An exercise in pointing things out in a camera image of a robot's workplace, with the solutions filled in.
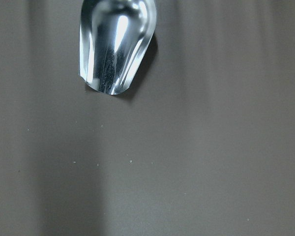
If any metal scoop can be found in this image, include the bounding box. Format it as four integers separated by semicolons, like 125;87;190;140
79;0;157;95

